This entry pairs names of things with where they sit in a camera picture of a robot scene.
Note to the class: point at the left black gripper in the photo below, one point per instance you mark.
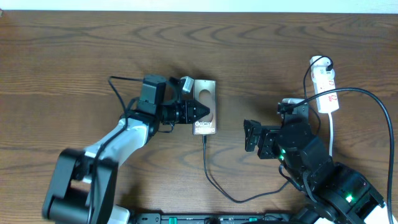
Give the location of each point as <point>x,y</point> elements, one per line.
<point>189,107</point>

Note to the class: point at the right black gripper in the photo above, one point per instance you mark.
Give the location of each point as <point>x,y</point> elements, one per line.
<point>268,132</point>

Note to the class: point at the Galaxy smartphone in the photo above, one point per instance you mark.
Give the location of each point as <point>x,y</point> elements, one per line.
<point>205,94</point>

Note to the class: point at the white power strip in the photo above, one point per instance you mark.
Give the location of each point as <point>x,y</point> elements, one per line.
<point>323,78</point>

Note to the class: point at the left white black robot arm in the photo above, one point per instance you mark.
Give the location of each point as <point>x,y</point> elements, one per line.
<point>83,184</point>

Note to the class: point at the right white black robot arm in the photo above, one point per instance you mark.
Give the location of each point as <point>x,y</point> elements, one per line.
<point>333,191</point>

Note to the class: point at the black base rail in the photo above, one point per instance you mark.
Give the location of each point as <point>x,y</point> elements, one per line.
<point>157,218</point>

